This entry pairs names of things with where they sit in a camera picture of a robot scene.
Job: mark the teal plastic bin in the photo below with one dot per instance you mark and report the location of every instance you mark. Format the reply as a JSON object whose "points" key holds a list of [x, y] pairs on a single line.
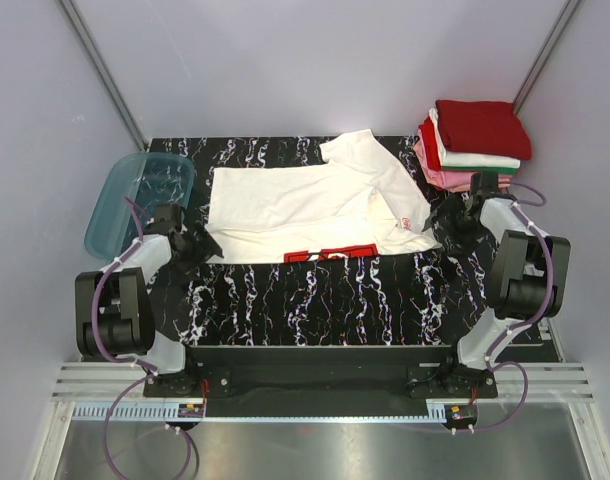
{"points": [[138, 182]]}

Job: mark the white t-shirt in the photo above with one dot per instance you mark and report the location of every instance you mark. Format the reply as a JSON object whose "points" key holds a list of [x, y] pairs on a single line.
{"points": [[360, 201]]}

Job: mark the pink folded shirt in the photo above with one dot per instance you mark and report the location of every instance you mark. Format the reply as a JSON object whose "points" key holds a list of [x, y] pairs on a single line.
{"points": [[449, 181]]}

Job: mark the green folded shirt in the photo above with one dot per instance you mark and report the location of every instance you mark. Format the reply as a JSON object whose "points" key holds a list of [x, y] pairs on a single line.
{"points": [[485, 170]]}

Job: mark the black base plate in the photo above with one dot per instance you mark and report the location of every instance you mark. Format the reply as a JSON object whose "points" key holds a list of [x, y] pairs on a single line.
{"points": [[417, 371]]}

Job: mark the dark red folded shirt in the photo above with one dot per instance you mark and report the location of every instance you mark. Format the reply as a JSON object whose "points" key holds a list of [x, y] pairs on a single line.
{"points": [[482, 127]]}

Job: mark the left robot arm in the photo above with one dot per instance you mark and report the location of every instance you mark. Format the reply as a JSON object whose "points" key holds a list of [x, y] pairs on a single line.
{"points": [[114, 317]]}

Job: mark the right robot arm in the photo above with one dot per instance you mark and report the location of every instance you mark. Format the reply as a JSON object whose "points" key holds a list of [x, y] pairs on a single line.
{"points": [[526, 282]]}

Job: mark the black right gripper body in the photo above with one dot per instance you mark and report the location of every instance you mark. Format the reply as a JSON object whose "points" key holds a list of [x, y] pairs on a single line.
{"points": [[466, 227]]}

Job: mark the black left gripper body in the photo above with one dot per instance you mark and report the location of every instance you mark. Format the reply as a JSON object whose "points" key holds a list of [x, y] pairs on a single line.
{"points": [[186, 260]]}

